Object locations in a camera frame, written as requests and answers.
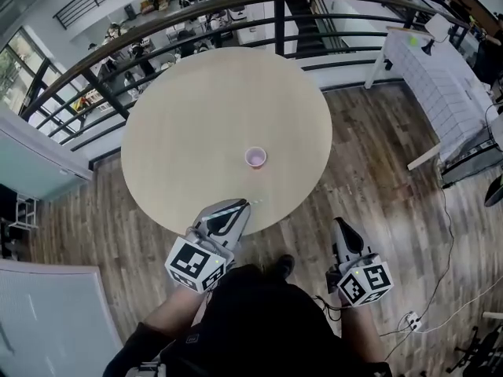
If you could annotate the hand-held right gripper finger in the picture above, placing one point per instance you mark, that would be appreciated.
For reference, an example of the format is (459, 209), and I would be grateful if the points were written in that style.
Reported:
(353, 237)
(338, 239)

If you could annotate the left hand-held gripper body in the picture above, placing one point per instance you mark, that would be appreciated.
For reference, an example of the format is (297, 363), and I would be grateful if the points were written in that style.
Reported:
(193, 264)

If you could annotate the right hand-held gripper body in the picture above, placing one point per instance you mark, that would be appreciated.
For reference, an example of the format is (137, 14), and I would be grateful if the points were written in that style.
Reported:
(363, 284)

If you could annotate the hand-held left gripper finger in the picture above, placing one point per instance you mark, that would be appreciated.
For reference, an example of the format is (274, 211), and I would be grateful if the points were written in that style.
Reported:
(237, 226)
(218, 209)

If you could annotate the pink cup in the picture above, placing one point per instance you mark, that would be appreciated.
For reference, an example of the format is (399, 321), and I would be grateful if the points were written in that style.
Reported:
(255, 157)

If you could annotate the person's left forearm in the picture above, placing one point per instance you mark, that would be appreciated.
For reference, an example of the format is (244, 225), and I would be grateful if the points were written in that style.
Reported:
(173, 310)

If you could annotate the person's right forearm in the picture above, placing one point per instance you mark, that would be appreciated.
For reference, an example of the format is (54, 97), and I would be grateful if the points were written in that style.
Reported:
(361, 332)

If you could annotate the person's black shoe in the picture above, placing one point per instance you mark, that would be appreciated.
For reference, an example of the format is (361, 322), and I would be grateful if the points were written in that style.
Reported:
(285, 265)

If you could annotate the white power strip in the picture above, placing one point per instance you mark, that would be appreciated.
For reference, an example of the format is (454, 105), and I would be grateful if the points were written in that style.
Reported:
(414, 321)

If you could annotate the person's black clothing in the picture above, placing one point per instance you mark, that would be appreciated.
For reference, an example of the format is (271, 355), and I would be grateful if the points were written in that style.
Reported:
(255, 328)

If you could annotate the grey equipment case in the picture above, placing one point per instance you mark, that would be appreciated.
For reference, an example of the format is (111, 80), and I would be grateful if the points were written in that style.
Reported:
(469, 163)

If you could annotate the black office chair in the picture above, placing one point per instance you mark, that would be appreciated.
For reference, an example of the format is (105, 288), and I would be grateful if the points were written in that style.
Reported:
(495, 191)

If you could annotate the white board panel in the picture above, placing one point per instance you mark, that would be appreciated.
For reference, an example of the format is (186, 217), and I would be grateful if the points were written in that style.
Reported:
(51, 320)

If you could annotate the white table with checked cloth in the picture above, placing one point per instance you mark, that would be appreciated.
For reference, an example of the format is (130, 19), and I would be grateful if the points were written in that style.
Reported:
(436, 88)

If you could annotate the black metal rack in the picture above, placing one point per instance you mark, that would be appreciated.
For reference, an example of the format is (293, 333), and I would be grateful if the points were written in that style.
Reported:
(17, 222)

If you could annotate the frosted glass partition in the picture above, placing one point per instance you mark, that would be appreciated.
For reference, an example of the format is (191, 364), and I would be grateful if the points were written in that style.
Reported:
(35, 159)

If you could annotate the black metal railing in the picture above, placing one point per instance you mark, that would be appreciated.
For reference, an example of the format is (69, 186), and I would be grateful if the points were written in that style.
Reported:
(188, 10)

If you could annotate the green ball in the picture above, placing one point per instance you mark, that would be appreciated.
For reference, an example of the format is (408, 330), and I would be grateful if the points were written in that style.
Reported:
(413, 41)

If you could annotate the white desk lamp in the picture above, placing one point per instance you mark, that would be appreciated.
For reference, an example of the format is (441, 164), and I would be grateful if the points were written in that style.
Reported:
(435, 30)

